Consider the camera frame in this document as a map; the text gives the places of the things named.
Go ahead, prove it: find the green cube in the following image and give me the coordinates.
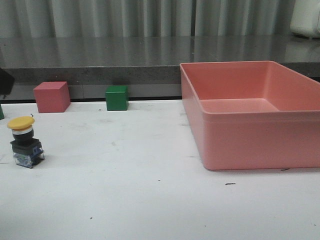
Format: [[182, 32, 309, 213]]
[[105, 85, 129, 111]]

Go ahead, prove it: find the white kitchen appliance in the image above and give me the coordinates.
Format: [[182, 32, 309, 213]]
[[290, 0, 320, 39]]

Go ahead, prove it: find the pink cube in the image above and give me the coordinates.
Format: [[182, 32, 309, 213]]
[[33, 81, 71, 113]]

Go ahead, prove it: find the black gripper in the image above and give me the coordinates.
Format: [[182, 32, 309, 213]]
[[0, 68, 15, 100]]

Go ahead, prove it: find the grey stone counter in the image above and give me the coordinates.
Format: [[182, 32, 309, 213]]
[[0, 35, 320, 85]]

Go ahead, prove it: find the yellow push button switch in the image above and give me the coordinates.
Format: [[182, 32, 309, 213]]
[[7, 116, 45, 169]]

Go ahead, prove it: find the dark green block at edge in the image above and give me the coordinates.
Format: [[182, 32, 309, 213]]
[[0, 105, 5, 120]]

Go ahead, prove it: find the pink plastic bin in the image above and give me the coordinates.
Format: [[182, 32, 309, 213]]
[[180, 61, 320, 170]]

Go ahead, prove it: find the grey curtain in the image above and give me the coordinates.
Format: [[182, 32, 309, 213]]
[[0, 0, 295, 38]]

